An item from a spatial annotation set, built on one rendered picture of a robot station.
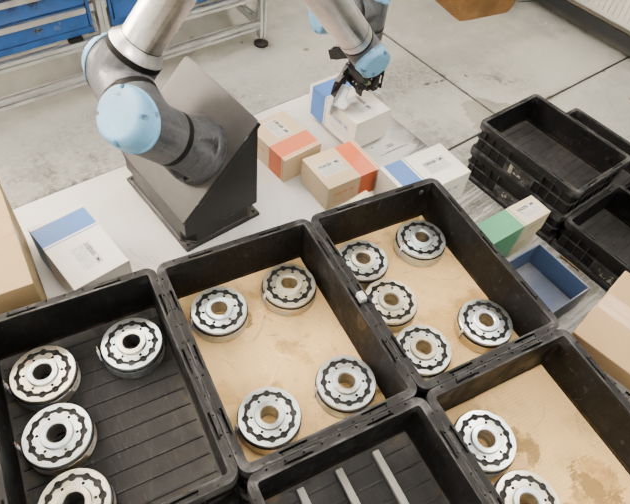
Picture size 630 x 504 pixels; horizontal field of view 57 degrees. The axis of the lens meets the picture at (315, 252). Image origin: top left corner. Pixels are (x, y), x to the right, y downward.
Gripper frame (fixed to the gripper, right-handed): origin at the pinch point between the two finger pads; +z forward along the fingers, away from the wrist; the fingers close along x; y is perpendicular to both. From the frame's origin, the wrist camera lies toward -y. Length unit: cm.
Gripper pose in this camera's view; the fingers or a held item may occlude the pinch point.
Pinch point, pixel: (348, 104)
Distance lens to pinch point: 163.3
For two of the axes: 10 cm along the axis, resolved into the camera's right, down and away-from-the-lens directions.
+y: 6.0, 6.6, -4.5
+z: -0.9, 6.2, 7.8
